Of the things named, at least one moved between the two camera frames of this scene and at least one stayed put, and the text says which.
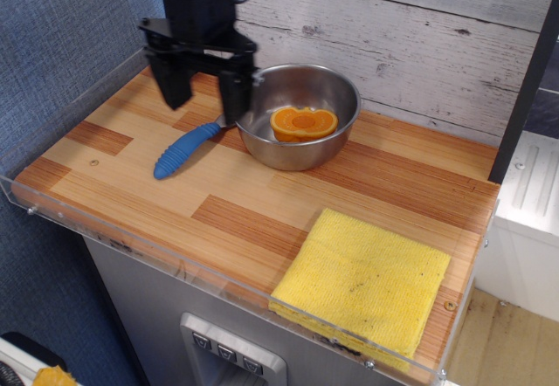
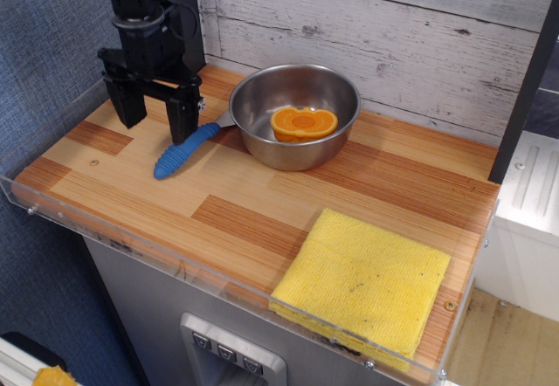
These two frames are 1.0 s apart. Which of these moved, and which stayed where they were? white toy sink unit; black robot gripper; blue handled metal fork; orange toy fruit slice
Moved: black robot gripper
Stayed: orange toy fruit slice; blue handled metal fork; white toy sink unit
